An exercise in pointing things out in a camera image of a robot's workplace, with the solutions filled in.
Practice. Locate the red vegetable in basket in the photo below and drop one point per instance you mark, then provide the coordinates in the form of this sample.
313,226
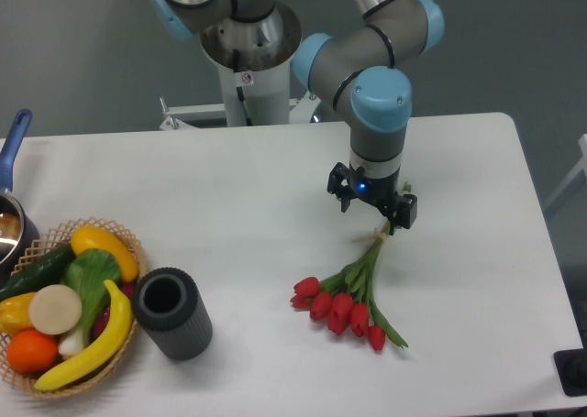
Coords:
103,319

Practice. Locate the woven wicker basket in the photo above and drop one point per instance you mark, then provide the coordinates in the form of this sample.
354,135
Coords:
54,238

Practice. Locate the dark green cucumber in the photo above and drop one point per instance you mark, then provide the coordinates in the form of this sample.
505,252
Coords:
46,270

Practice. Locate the green bok choy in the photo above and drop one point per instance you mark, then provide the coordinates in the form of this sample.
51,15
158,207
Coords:
86,276

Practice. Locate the orange fruit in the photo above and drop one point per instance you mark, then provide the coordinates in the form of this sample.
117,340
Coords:
31,351

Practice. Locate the blue handled saucepan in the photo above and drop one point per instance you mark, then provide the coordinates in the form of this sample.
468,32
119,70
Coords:
17,230

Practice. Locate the yellow banana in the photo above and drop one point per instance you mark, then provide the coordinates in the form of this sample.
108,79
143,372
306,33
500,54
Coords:
98,352

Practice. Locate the yellow bell pepper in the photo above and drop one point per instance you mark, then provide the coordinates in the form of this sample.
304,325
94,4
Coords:
14,313

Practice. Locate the black device at edge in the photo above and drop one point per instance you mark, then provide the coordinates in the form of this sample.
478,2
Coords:
571,368

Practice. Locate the dark grey ribbed vase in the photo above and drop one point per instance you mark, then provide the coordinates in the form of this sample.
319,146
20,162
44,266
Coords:
169,307

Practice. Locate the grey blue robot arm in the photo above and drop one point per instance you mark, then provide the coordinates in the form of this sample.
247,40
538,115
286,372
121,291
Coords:
357,77

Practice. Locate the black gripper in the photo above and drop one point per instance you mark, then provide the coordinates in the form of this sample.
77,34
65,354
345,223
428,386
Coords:
348,184

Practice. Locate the beige round slice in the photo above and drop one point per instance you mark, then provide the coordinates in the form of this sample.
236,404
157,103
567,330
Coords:
55,309

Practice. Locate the red tulip bouquet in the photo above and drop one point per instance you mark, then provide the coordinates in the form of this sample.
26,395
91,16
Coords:
346,299

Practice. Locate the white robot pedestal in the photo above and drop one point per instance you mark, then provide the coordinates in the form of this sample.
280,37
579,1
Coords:
253,62

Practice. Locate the white frame at right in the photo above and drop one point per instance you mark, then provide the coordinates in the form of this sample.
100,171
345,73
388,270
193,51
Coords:
569,185

